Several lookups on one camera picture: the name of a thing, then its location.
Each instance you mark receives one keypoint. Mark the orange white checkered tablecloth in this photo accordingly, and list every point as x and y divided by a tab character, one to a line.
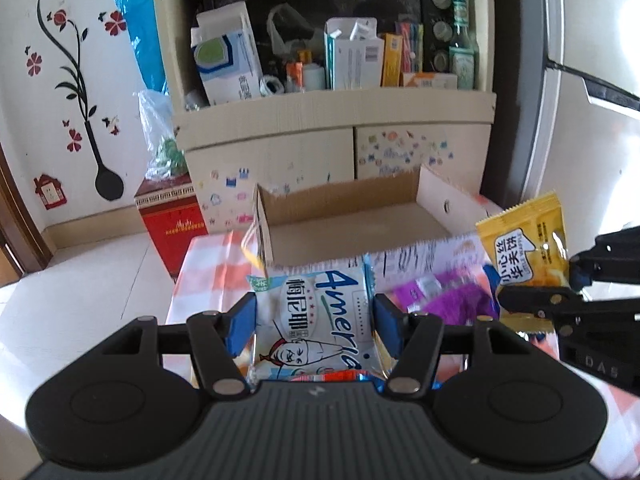
210	280

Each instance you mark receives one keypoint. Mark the small orange box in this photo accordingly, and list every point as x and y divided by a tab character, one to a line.
295	75

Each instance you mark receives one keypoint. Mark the small white container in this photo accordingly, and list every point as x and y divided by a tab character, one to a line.
315	77

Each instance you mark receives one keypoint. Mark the clear bag with green contents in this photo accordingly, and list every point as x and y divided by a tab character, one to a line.
160	155

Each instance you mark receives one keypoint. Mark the cream cabinet with stickers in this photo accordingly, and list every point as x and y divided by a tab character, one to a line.
280	160

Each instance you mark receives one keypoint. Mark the white cartoon snack packet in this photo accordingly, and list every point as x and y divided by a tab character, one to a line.
310	310

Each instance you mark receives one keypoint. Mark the purple snack packet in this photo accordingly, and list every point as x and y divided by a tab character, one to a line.
450	300

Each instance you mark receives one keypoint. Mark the red gift box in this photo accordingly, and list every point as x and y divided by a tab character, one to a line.
170	220

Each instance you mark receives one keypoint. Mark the open white box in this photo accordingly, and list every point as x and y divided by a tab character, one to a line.
350	60

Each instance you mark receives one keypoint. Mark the large white blue carton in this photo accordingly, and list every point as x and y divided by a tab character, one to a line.
225	60

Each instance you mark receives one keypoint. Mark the yellow box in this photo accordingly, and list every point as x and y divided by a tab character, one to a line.
391	60

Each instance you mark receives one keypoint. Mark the cardboard box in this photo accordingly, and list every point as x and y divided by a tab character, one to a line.
350	230

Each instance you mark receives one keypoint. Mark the white plastic bag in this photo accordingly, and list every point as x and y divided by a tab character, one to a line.
280	20

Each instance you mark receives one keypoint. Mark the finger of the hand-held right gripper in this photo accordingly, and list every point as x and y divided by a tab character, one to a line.
576	275
530	297

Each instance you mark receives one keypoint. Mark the white tape roll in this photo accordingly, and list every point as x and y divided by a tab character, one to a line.
272	85

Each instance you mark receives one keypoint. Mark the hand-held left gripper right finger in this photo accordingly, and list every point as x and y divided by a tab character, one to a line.
387	325

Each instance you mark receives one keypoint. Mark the striped colourful box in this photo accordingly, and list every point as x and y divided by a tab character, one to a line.
412	45

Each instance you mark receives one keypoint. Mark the wooden door frame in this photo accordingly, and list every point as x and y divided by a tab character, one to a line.
20	230

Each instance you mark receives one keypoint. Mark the black toaster oven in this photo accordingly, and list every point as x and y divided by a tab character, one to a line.
350	5

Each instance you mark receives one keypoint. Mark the yellow snack packet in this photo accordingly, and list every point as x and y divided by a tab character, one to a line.
520	245

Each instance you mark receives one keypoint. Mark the red house socket decal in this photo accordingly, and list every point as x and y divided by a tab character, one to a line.
50	192

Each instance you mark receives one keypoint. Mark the flower vase wall decal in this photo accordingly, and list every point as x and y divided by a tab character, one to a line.
107	180

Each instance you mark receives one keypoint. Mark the flat orange white box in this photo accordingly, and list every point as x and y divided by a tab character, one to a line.
430	80

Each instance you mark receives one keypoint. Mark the white refrigerator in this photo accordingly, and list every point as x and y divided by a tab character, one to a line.
575	150

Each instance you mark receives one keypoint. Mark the blue plastic bag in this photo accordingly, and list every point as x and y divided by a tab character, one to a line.
142	35

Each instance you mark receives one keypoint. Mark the glass bottle with green label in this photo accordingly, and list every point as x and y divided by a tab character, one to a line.
462	35

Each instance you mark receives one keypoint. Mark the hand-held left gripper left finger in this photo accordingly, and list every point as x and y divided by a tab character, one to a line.
242	322

